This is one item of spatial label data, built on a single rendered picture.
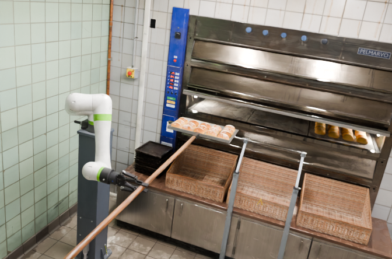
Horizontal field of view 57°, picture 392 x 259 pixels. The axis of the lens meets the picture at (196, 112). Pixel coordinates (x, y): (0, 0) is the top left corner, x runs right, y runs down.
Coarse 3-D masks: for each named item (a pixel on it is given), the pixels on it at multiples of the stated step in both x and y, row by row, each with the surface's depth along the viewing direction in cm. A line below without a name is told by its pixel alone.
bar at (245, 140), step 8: (264, 144) 302; (296, 152) 295; (304, 152) 294; (240, 160) 300; (232, 184) 296; (296, 184) 283; (232, 192) 298; (296, 192) 280; (232, 200) 300; (232, 208) 303; (288, 216) 287; (288, 224) 289; (224, 232) 311; (288, 232) 291; (224, 240) 313; (224, 248) 315; (280, 248) 297; (224, 256) 319; (280, 256) 299
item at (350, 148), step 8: (192, 112) 358; (200, 112) 360; (216, 120) 352; (224, 120) 349; (232, 120) 347; (256, 128) 340; (264, 128) 338; (272, 128) 339; (288, 136) 332; (296, 136) 330; (304, 136) 328; (312, 136) 330; (320, 144) 324; (328, 144) 322; (336, 144) 320; (344, 144) 321; (360, 152) 314; (368, 152) 312; (376, 152) 311
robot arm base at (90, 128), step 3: (75, 120) 282; (84, 120) 279; (87, 120) 280; (78, 123) 281; (81, 123) 279; (84, 123) 277; (87, 123) 276; (81, 126) 277; (84, 126) 278; (87, 126) 277; (90, 126) 273; (93, 126) 273; (87, 129) 274; (90, 129) 273; (93, 129) 273; (90, 132) 273; (93, 132) 273
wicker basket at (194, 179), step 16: (176, 160) 347; (192, 160) 363; (208, 160) 359; (224, 160) 355; (176, 176) 325; (192, 176) 355; (208, 176) 358; (224, 176) 355; (192, 192) 324; (208, 192) 319; (224, 192) 317
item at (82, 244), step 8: (192, 136) 288; (184, 144) 272; (176, 152) 256; (168, 160) 242; (160, 168) 231; (152, 176) 220; (136, 192) 201; (128, 200) 192; (120, 208) 185; (112, 216) 177; (104, 224) 171; (96, 232) 165; (88, 240) 159; (80, 248) 154; (72, 256) 149
